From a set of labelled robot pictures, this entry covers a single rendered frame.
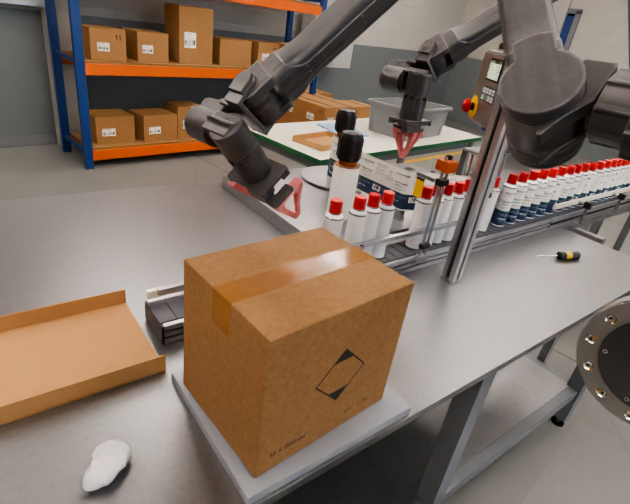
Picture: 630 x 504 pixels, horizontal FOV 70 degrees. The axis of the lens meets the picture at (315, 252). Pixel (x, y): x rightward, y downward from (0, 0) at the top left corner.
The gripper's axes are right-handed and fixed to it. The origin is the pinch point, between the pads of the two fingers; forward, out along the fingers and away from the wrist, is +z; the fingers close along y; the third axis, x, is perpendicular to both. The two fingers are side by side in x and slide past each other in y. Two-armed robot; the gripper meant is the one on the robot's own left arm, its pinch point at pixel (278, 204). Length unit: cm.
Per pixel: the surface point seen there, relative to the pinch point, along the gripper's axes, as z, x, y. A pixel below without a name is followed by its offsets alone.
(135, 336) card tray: 13.5, 36.7, 19.4
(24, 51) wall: 70, -47, 439
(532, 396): 151, -34, -34
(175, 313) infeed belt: 14.9, 27.7, 16.4
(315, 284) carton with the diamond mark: -0.1, 9.2, -18.0
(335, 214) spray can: 28.6, -15.8, 10.8
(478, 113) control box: 34, -64, 0
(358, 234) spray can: 38.8, -17.8, 8.3
